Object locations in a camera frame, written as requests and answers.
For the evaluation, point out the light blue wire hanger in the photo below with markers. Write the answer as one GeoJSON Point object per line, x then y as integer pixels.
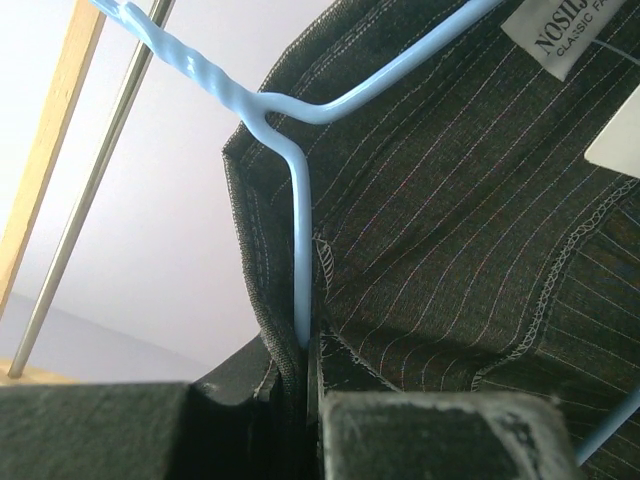
{"type": "Point", "coordinates": [350, 55]}

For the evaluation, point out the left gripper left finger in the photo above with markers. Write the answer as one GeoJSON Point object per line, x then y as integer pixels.
{"type": "Point", "coordinates": [230, 424]}

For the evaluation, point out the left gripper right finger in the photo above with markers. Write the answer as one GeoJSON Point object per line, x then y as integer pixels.
{"type": "Point", "coordinates": [367, 429]}

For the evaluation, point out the white shirt tag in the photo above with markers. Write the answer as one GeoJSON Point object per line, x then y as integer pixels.
{"type": "Point", "coordinates": [556, 34]}

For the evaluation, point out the dark pinstriped shirt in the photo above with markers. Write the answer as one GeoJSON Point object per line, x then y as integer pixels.
{"type": "Point", "coordinates": [462, 241]}

